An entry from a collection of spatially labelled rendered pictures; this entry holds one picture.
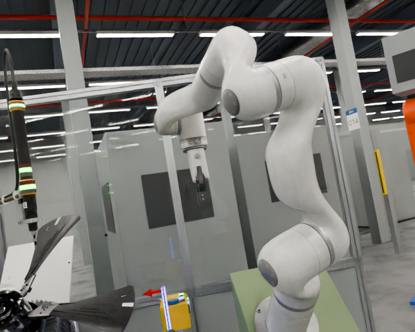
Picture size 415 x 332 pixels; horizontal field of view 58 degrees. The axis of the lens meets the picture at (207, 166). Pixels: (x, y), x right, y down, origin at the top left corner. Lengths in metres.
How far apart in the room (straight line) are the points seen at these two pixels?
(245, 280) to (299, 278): 0.46
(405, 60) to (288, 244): 3.85
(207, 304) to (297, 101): 1.35
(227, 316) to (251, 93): 1.43
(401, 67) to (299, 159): 3.83
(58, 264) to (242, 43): 1.13
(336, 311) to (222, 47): 0.86
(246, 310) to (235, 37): 0.81
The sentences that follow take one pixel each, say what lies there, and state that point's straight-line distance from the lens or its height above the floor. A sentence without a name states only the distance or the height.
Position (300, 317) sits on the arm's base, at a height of 1.09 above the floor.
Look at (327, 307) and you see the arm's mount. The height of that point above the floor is 1.04.
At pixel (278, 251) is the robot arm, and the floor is 1.30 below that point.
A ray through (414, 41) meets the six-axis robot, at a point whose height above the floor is 2.63.
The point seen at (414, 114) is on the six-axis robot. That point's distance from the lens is 4.59.
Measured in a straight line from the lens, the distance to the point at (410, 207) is 8.74.
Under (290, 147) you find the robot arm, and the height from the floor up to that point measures 1.51.
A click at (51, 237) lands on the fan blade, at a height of 1.39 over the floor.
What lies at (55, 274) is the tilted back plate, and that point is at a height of 1.24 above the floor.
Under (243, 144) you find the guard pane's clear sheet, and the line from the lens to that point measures 1.93.
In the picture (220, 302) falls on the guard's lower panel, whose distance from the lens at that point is 1.95.
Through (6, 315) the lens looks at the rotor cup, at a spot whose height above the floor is 1.21.
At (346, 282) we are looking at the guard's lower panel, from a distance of 2.10.
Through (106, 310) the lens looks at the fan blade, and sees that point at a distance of 1.18.
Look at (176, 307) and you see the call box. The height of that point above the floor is 1.06.
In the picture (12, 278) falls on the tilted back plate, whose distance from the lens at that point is 1.65.
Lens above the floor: 1.45
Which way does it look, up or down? 4 degrees up
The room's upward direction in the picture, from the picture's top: 9 degrees counter-clockwise
